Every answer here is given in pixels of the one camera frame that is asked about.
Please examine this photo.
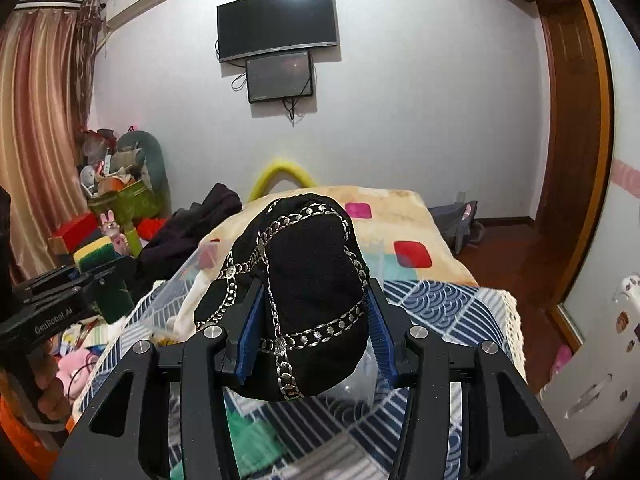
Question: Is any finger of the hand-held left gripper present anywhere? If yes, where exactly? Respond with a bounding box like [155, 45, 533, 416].
[14, 261, 96, 291]
[27, 265, 136, 311]

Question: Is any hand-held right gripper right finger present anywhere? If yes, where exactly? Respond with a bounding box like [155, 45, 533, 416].
[365, 280, 571, 480]

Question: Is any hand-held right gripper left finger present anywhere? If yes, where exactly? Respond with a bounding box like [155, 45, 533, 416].
[50, 277, 266, 480]

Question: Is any black hat with silver trim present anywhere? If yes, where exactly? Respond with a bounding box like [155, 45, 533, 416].
[192, 192, 371, 402]

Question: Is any clear plastic storage box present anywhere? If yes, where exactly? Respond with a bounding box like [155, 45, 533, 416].
[126, 239, 388, 411]

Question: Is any person's left hand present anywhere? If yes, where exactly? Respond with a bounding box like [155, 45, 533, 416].
[31, 339, 70, 415]

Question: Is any red box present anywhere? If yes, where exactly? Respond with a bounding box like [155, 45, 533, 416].
[47, 212, 99, 255]

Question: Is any pink plush toy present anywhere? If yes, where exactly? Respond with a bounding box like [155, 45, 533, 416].
[54, 346, 100, 402]

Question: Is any blue white patterned cloth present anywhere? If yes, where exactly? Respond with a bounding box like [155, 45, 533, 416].
[72, 277, 527, 480]

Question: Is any pink bunny toy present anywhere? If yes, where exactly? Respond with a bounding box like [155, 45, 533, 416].
[100, 210, 130, 257]

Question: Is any red cloth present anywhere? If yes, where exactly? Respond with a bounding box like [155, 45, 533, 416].
[136, 216, 172, 242]

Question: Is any green box with clutter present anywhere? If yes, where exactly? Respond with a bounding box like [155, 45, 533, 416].
[86, 172, 157, 227]

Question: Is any green cloth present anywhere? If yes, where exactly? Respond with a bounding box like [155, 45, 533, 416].
[170, 404, 287, 480]

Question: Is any orange cloth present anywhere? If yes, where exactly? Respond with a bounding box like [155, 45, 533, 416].
[0, 375, 62, 480]

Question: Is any beige blanket with coloured squares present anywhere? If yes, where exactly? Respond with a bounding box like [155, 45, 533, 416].
[200, 185, 482, 292]

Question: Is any black clothing pile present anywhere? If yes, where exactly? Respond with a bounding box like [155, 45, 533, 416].
[136, 182, 244, 283]

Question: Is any grey backpack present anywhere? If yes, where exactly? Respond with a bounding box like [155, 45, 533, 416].
[429, 200, 486, 261]

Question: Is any striped pink brown curtain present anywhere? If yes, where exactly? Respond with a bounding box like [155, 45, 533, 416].
[0, 0, 108, 286]

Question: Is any pink slipper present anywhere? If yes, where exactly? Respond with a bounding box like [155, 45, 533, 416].
[550, 344, 574, 382]

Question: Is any white cabinet with stickers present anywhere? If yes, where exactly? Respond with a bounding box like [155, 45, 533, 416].
[537, 272, 640, 461]

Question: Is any brown wooden door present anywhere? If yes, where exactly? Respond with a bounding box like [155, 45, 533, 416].
[536, 0, 615, 313]

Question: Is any yellow foam ring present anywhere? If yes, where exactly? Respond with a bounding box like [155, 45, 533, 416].
[248, 157, 317, 201]

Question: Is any black monitor cable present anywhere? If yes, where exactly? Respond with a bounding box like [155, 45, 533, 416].
[281, 96, 307, 127]

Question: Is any small black wall monitor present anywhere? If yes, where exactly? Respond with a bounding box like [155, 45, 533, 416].
[245, 52, 315, 104]

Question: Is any large black wall television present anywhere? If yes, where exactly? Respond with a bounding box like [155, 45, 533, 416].
[216, 0, 337, 64]

